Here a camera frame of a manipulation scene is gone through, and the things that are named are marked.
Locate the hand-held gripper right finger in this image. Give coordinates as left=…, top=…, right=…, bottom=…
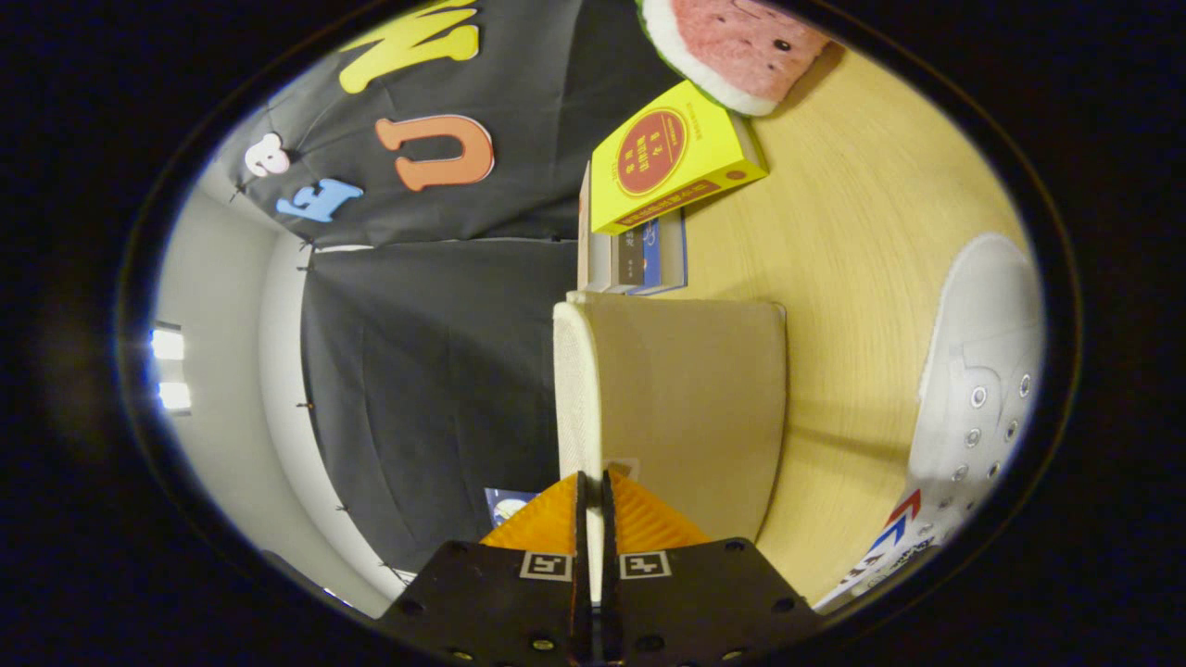
left=599, top=469, right=823, bottom=667

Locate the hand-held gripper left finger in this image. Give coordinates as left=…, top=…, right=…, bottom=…
left=375, top=471, right=594, bottom=667

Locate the white canvas shoe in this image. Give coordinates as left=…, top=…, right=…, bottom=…
left=815, top=233, right=1046, bottom=612

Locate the tan book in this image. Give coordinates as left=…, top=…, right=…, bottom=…
left=576, top=162, right=614, bottom=294

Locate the dark grey book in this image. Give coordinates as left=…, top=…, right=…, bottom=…
left=612, top=232, right=647, bottom=288

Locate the yellow book with red circle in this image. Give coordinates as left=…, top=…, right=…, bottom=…
left=590, top=81, right=770, bottom=235

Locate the ceiling light panel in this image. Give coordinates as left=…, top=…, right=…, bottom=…
left=150, top=324, right=193, bottom=413

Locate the watermelon slice plush toy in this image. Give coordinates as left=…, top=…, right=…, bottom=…
left=635, top=0, right=835, bottom=118

